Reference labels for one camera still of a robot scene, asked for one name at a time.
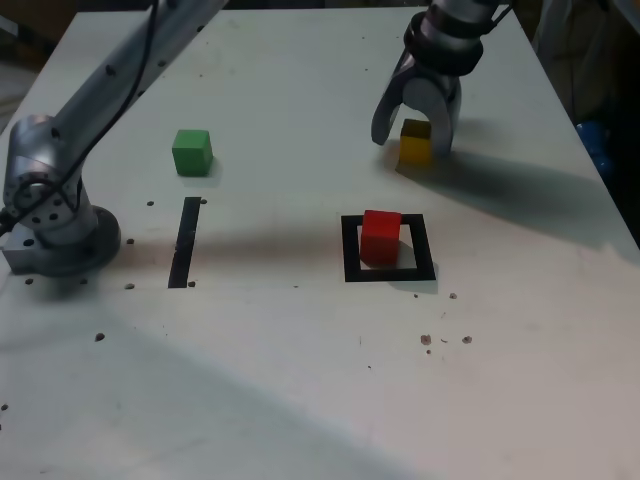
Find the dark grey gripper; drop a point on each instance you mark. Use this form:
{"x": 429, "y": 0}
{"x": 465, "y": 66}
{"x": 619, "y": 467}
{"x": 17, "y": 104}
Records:
{"x": 442, "y": 65}

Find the yellow cube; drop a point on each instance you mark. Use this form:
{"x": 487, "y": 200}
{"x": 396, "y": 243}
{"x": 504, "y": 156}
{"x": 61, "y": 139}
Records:
{"x": 415, "y": 150}

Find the red cube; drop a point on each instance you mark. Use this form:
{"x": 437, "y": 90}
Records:
{"x": 380, "y": 240}

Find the green cube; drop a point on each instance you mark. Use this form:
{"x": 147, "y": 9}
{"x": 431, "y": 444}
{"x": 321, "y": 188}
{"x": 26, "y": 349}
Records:
{"x": 190, "y": 157}

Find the black tape square outline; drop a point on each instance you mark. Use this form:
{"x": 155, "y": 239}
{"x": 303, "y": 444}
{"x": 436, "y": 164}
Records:
{"x": 427, "y": 250}

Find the grey cloth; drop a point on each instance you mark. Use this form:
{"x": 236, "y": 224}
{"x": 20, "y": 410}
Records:
{"x": 565, "y": 50}

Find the blue object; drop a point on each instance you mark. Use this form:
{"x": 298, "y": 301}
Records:
{"x": 595, "y": 145}

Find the black tape strip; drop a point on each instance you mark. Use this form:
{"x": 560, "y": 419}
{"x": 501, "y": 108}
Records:
{"x": 182, "y": 260}

